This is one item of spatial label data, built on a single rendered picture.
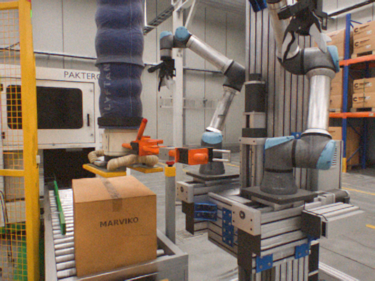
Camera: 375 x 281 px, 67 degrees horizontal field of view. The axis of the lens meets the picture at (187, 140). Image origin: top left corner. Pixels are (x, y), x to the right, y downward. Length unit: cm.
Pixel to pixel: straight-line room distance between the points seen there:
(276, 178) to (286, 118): 37
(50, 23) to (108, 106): 937
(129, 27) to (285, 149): 88
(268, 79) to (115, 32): 76
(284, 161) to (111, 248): 94
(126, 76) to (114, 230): 76
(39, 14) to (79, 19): 117
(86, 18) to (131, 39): 952
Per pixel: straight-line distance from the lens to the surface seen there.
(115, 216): 150
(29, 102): 210
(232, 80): 165
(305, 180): 161
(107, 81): 138
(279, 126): 143
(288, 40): 100
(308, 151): 118
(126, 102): 135
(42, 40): 1049
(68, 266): 182
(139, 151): 118
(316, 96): 127
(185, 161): 91
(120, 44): 138
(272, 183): 121
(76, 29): 1072
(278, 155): 120
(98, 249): 155
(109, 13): 143
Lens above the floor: 132
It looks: 4 degrees down
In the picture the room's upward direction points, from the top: straight up
